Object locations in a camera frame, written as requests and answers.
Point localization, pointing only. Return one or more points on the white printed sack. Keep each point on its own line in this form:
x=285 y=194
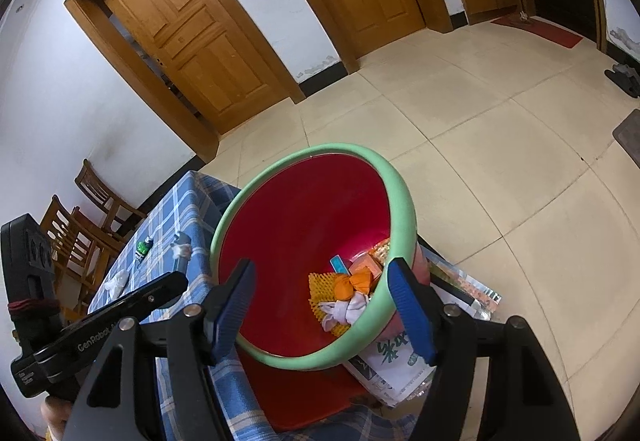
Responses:
x=395 y=361

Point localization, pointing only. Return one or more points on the yellow orange snack packet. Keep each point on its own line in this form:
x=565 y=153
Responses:
x=382 y=248

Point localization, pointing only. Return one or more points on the dark slipper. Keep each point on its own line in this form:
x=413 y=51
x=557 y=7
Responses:
x=617 y=73
x=631 y=88

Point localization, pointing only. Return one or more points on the crumpled clear plastic bag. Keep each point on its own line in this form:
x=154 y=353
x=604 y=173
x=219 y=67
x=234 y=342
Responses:
x=117 y=282

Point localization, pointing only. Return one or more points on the blue plaid tablecloth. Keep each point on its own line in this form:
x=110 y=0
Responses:
x=165 y=221

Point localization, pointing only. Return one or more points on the person's left hand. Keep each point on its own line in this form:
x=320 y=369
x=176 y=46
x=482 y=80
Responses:
x=52 y=416

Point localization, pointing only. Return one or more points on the yellow foam fruit net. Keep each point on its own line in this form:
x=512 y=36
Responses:
x=320 y=288

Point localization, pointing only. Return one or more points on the red floor mat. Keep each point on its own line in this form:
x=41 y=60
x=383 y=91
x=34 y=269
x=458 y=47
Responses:
x=540 y=30

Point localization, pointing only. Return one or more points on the silver foil bag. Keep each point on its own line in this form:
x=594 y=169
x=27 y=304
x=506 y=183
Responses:
x=462 y=288

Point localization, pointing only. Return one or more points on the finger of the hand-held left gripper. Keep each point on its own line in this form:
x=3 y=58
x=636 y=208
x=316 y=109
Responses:
x=145 y=296

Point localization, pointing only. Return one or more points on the red bin with green rim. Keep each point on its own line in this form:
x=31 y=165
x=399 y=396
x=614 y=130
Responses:
x=310 y=221

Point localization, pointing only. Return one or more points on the wooden slat-back chair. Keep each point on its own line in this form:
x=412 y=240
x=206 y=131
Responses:
x=105 y=201
x=70 y=241

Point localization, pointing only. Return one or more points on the orange bag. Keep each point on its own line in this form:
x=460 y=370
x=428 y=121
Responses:
x=357 y=283

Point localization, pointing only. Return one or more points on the light blue small packet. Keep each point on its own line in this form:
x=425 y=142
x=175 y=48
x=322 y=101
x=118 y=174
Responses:
x=341 y=266

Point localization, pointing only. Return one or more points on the dark floor mat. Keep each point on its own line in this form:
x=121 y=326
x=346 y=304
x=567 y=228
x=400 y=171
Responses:
x=629 y=133

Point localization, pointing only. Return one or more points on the grey white crumpled wrapper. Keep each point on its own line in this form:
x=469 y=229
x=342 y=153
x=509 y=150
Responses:
x=180 y=251

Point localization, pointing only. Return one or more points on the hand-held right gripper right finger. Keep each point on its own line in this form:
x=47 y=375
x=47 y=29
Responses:
x=407 y=316

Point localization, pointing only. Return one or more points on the orange cardboard box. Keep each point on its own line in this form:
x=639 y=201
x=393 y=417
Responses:
x=365 y=265

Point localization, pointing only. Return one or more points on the white paper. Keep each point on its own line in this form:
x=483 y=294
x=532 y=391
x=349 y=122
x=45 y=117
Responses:
x=345 y=311

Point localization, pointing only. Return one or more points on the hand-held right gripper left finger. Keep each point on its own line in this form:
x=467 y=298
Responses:
x=232 y=313

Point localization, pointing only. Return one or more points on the small green toy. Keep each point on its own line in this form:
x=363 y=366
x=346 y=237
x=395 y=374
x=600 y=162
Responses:
x=144 y=248

